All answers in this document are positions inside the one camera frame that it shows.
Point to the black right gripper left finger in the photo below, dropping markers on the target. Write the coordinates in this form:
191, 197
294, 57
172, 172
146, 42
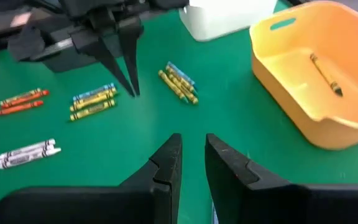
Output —
154, 174

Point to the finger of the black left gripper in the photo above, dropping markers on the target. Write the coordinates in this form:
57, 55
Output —
95, 46
130, 40

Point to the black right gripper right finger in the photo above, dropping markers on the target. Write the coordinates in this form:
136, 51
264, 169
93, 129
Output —
238, 186

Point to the blue crayon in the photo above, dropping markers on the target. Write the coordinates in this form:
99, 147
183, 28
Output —
94, 91
181, 74

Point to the crayons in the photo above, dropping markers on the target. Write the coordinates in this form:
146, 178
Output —
173, 86
325, 73

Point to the yellow orange crayon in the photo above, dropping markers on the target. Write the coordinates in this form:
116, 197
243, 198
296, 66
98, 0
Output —
20, 96

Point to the green table mat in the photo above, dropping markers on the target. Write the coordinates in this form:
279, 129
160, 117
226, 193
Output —
244, 124

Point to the white plastic bin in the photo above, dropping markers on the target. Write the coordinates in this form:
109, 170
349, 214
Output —
228, 21

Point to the orange plastic bin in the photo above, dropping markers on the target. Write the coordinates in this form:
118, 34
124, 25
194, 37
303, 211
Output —
291, 77

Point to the white crayon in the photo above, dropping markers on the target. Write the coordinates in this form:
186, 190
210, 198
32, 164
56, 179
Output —
30, 159
26, 148
23, 154

